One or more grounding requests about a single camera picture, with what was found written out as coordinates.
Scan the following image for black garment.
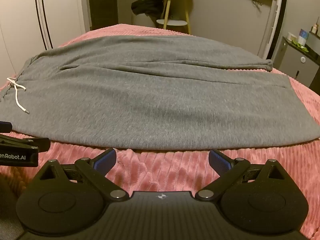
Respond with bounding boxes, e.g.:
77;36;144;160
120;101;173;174
131;0;163;16

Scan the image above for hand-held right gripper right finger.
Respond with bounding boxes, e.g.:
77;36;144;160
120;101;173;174
196;149;288;201

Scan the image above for grey cabinet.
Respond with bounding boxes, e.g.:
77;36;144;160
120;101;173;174
274;36;320;88

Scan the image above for pink ribbed blanket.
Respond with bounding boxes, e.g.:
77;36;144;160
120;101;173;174
0;24;320;240

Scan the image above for grey pants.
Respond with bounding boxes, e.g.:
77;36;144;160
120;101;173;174
0;35;320;152

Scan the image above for yellow-legged side table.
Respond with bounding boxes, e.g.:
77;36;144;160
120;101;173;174
154;0;193;34

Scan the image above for dark brown door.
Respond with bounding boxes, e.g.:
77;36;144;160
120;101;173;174
87;0;118;31

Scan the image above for white standing panel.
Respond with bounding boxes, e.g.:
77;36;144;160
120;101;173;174
265;0;288;60

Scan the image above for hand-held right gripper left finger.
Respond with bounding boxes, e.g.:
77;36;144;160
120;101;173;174
37;149;127;202

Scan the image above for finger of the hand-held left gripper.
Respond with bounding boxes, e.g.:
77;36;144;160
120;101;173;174
0;121;13;133

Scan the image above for blue and white box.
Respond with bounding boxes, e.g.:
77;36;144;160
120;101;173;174
297;28;309;47

